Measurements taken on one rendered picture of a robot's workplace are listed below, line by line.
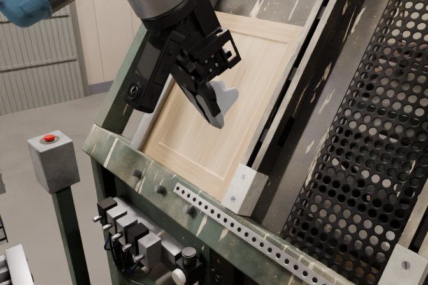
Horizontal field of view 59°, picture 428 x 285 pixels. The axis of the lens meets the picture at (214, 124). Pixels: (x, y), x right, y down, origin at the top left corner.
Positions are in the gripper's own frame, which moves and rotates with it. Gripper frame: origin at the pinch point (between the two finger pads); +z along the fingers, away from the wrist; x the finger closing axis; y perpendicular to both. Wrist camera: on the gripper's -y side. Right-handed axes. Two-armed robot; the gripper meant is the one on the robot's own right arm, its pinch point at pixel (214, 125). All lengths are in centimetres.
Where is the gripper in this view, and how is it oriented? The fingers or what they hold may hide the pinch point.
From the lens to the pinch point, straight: 58.8
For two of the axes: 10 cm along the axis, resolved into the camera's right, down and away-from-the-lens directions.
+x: -5.6, -3.7, 7.4
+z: 3.8, 6.8, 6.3
